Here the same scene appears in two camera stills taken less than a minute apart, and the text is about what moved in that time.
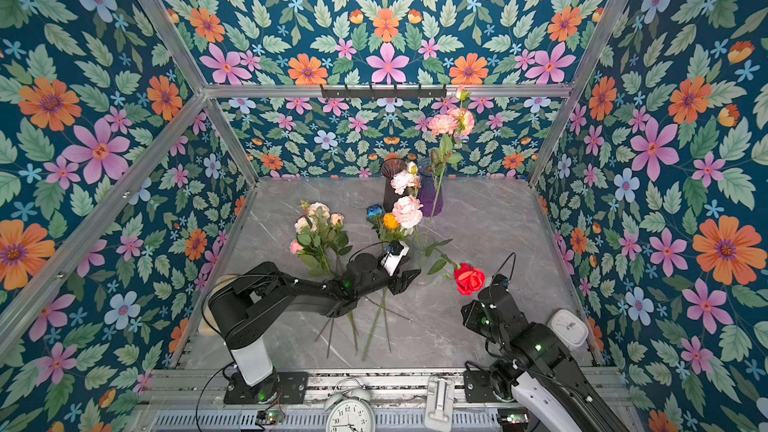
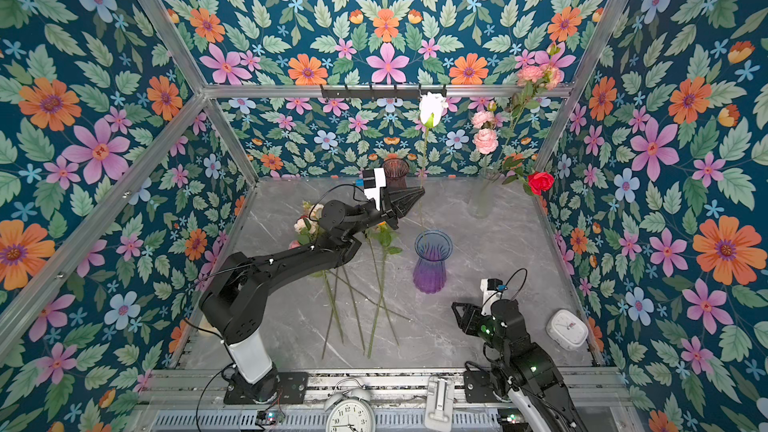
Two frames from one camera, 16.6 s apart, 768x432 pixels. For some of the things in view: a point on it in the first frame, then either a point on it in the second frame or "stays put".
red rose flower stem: [469, 279] to [537, 183]
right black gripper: [472, 310] stays put
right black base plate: [478, 388] stays put
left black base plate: [292, 388] stays put
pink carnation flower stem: [407, 211] to [485, 137]
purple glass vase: [430, 189] to [432, 247]
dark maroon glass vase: [390, 168] stays put
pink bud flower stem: [451, 149] to [548, 74]
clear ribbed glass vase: [425, 256] to [481, 205]
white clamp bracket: [439, 404] stays put
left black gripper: [403, 282] to [396, 204]
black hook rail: [384, 93] stays put
